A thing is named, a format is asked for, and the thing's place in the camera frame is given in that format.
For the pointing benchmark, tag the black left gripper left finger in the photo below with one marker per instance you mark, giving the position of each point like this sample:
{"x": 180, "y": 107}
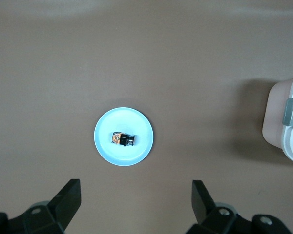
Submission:
{"x": 63, "y": 207}

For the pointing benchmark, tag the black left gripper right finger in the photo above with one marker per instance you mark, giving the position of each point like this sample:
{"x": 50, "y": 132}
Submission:
{"x": 202, "y": 204}

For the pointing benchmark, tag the orange push-button switch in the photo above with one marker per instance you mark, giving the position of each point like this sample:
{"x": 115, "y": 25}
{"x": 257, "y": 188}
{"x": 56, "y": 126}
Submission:
{"x": 122, "y": 139}

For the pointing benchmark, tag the light blue round plate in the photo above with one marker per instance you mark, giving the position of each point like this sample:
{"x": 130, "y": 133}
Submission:
{"x": 107, "y": 151}

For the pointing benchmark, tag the pink box with white lid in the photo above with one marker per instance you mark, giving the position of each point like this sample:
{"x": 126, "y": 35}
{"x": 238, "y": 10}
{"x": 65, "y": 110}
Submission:
{"x": 273, "y": 117}

